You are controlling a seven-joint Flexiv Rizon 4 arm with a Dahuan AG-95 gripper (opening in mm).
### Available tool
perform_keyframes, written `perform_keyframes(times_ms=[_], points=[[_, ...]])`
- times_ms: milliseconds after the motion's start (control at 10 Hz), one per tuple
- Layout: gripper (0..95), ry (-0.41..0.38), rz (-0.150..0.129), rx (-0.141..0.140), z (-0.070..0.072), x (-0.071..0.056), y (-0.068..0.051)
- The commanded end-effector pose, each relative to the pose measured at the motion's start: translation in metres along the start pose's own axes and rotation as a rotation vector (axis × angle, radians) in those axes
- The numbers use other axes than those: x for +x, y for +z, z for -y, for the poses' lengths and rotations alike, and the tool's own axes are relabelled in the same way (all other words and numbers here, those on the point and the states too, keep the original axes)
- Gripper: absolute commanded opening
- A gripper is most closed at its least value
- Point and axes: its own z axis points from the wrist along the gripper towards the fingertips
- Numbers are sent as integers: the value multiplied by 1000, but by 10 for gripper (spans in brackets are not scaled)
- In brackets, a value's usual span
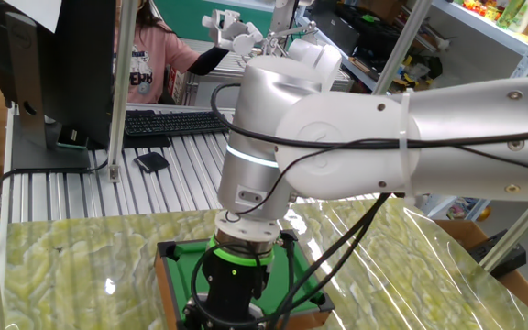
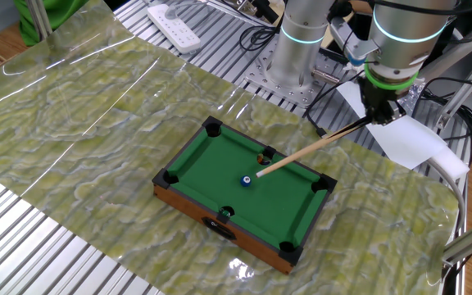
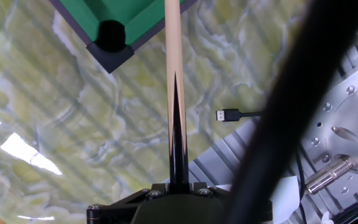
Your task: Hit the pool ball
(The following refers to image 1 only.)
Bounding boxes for green marble-pattern mat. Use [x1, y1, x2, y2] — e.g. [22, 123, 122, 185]
[3, 196, 528, 330]

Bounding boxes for white paper sheet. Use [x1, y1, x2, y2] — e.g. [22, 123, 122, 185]
[0, 0, 63, 34]

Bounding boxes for black equipment case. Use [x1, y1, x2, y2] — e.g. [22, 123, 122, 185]
[309, 0, 405, 70]

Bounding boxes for white teleoperation device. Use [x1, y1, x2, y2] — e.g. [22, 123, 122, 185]
[201, 8, 318, 59]

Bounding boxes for thin black cable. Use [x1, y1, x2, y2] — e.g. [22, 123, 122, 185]
[190, 137, 528, 330]

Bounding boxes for black green-edged box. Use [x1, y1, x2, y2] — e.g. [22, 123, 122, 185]
[55, 126, 88, 150]

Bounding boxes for green carton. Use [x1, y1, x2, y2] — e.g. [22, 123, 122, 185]
[496, 0, 527, 29]

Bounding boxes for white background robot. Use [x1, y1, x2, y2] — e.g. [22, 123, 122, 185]
[286, 38, 344, 93]

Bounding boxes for black flat pad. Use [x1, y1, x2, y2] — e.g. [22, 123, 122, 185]
[123, 134, 172, 149]

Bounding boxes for mini green pool table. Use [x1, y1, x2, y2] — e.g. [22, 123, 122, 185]
[153, 230, 337, 330]

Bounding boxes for person in pink shirt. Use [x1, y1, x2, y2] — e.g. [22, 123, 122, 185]
[115, 0, 229, 105]

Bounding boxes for black computer monitor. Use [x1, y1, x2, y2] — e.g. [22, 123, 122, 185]
[0, 0, 118, 173]

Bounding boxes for pale yellow bottle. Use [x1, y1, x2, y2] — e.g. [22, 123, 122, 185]
[510, 0, 528, 34]

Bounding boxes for brown cardboard box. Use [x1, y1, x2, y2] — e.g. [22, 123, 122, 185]
[433, 218, 528, 327]

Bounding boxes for small black device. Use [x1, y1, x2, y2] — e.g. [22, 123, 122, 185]
[134, 151, 171, 174]

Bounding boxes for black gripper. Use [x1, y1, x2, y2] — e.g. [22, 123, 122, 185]
[181, 261, 270, 330]

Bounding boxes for yellow black toy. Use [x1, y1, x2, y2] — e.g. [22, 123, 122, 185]
[391, 68, 430, 93]

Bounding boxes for grey vertical column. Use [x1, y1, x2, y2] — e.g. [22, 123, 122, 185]
[268, 0, 301, 36]

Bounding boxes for thick black cable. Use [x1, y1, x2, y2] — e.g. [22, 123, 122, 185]
[210, 82, 528, 330]

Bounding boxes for red yellow toys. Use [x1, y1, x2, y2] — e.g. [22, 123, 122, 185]
[463, 0, 499, 20]

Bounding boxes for black keyboard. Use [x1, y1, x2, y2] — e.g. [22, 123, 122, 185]
[124, 109, 231, 138]

